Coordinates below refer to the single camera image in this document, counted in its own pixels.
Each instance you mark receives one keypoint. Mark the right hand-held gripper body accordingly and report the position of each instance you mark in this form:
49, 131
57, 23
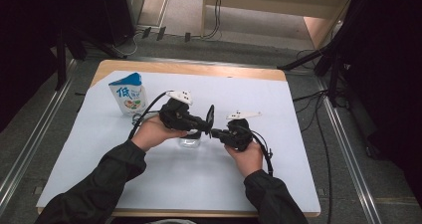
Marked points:
240, 136

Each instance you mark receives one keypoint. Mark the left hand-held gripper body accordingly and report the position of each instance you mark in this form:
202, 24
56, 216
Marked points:
175, 116

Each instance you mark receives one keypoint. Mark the clear jar with black lid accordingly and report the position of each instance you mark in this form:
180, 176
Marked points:
189, 142

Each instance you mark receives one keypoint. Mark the blue and white snack pouch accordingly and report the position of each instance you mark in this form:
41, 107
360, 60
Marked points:
131, 98

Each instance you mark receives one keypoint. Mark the person's right hand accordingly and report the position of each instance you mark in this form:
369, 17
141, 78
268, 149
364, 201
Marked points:
249, 161

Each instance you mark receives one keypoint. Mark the person's left hand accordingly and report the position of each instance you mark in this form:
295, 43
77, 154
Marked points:
152, 132

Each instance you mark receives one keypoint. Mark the white table mat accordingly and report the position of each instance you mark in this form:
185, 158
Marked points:
199, 177

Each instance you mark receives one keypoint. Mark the wooden table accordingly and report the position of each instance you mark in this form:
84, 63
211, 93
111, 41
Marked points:
185, 68

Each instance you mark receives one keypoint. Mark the grey cloth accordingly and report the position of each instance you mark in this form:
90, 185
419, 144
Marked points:
174, 221

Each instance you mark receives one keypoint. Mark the black cabinet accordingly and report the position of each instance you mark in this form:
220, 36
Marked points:
119, 11

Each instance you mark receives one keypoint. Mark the black tripod stand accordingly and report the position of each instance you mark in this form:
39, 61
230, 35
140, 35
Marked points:
328, 51

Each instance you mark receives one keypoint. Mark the black metal stand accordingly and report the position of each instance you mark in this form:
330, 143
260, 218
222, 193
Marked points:
61, 61

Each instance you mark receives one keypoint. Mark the metal floor rail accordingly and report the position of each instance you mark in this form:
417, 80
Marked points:
351, 171
33, 144

